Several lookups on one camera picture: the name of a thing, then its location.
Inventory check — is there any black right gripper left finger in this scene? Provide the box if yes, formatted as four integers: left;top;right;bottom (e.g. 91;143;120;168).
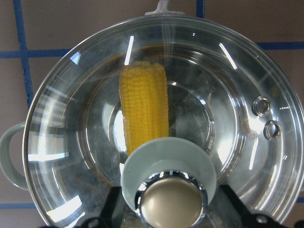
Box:
78;186;126;228

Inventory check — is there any glass pot lid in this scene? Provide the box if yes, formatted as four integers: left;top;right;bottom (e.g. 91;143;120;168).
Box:
23;15;304;228

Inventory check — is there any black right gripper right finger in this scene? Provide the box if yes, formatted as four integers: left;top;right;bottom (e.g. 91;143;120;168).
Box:
218;185;284;228

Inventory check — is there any yellow corn cob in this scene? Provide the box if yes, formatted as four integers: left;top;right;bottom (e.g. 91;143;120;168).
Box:
119;61;169;155

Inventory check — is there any pale green electric pot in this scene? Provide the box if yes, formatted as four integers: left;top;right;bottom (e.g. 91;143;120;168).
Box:
0;0;304;228

